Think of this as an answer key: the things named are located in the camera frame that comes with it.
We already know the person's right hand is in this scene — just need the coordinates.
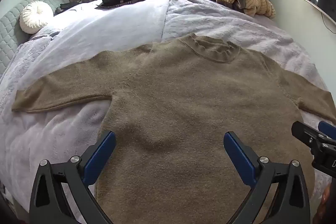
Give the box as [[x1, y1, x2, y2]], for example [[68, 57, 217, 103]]
[[316, 183, 333, 224]]

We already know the brown knit sweater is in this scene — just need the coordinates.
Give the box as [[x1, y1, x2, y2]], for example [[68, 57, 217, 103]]
[[12, 33, 336, 224]]

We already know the round white pleated pillow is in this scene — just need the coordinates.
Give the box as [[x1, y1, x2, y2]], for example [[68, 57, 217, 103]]
[[20, 1, 54, 34]]

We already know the grey quilted headboard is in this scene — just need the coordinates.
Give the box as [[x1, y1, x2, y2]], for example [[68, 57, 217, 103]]
[[0, 0, 66, 75]]

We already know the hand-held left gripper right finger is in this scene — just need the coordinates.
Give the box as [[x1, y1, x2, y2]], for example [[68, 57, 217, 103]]
[[223, 131, 312, 224]]

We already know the flat black garment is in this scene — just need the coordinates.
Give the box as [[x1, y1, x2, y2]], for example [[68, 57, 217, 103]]
[[54, 1, 82, 14]]

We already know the black television cable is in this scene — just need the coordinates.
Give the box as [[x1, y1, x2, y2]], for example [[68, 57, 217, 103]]
[[321, 13, 336, 33]]

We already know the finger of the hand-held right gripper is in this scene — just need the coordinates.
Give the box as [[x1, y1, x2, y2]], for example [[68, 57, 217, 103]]
[[291, 121, 327, 154], [318, 121, 336, 141]]

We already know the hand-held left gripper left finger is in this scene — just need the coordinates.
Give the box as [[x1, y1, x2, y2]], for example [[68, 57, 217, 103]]
[[29, 130, 117, 224]]

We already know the lavender plush blanket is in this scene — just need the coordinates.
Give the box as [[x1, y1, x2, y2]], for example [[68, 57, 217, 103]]
[[0, 0, 328, 214]]

